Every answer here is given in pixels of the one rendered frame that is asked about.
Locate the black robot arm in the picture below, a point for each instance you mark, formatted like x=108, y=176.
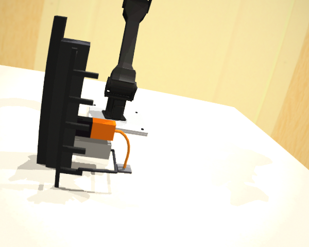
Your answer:
x=121, y=83

